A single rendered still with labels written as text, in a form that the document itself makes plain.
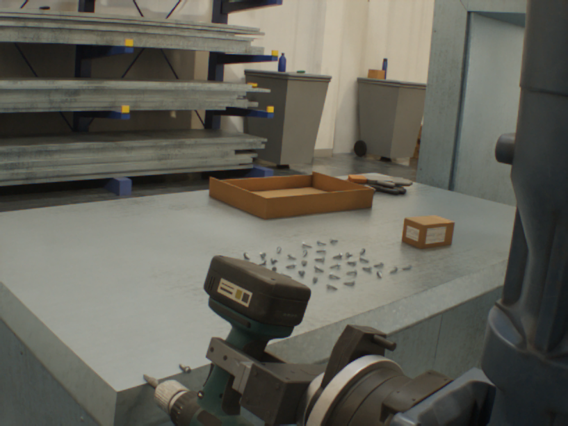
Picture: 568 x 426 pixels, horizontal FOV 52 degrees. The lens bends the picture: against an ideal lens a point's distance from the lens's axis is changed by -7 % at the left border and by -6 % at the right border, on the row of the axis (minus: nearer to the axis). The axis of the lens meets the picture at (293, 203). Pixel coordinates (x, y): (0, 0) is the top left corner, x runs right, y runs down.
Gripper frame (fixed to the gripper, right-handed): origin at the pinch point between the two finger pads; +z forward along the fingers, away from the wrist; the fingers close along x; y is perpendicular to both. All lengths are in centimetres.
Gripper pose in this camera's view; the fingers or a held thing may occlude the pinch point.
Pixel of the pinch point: (239, 354)
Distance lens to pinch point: 73.2
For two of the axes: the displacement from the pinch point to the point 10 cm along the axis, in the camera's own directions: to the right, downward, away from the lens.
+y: -3.0, 9.5, -0.1
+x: 6.5, 2.2, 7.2
